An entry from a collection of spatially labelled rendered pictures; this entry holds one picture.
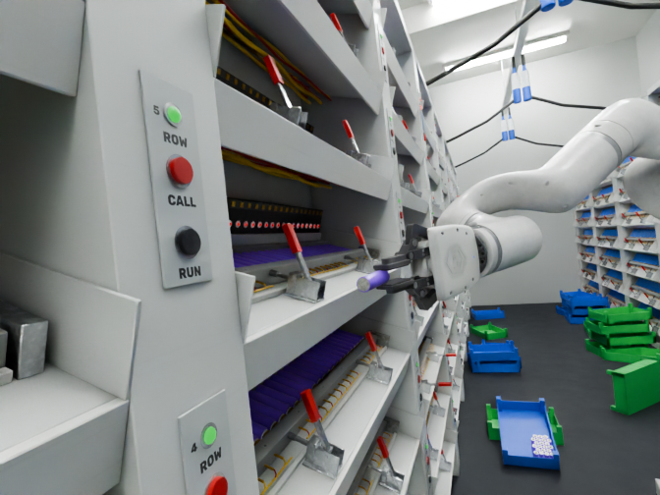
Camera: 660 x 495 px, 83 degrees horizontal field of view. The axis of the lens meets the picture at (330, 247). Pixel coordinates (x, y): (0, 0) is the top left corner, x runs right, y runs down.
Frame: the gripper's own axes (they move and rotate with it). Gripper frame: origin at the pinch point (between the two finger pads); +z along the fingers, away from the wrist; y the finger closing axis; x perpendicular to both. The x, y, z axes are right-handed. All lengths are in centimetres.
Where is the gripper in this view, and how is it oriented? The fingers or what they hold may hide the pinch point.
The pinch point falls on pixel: (393, 274)
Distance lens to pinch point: 49.5
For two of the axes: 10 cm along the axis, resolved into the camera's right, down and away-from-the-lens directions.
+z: -8.1, 1.6, -5.6
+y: 1.6, 9.9, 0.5
